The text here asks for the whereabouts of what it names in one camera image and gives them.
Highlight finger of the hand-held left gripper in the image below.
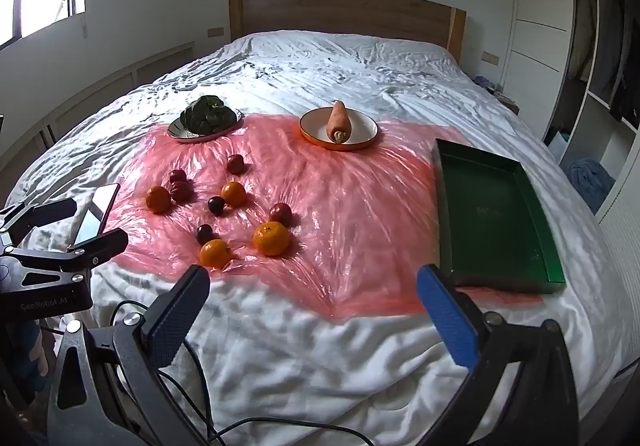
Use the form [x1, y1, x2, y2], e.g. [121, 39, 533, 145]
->
[0, 228, 130, 283]
[0, 198, 77, 248]

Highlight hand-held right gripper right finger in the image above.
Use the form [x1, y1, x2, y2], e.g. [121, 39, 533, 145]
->
[416, 264, 581, 446]

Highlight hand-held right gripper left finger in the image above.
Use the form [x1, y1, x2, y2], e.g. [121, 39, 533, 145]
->
[47, 265, 221, 446]

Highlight green rectangular tray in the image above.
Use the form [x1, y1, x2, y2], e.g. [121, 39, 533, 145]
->
[432, 138, 567, 294]

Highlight large orange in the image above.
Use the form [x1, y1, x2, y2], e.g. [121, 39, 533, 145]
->
[252, 221, 291, 257]

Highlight smartphone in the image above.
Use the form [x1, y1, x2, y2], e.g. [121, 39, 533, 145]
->
[72, 183, 122, 247]

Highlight pink plastic sheet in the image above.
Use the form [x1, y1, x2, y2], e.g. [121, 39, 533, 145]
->
[112, 112, 546, 322]

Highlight plate with dark rim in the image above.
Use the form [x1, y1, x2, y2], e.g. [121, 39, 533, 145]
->
[167, 107, 244, 143]

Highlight dark leafy greens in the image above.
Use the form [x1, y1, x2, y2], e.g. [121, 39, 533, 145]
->
[179, 95, 237, 134]

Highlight blue cloth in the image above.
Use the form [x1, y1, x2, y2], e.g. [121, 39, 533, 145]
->
[567, 157, 616, 214]

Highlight white bag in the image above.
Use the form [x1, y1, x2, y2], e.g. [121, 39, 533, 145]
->
[547, 131, 571, 162]

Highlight wooden nightstand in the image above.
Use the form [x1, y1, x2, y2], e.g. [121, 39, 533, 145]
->
[494, 90, 521, 116]

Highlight carrot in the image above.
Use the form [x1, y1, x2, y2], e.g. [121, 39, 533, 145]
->
[326, 100, 352, 143]

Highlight white plate with orange rim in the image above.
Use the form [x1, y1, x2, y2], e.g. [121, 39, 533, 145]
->
[299, 107, 379, 151]

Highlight white duvet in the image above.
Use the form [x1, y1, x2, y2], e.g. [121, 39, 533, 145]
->
[0, 30, 628, 446]

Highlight hanging beige garment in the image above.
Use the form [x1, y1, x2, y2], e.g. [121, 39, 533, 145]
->
[570, 0, 599, 82]

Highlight wooden headboard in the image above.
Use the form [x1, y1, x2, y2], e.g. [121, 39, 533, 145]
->
[229, 0, 467, 64]

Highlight white wardrobe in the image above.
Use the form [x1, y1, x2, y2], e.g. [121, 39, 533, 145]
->
[507, 0, 640, 377]

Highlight low beige wall cabinet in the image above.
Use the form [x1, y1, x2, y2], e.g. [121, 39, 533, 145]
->
[0, 41, 196, 167]

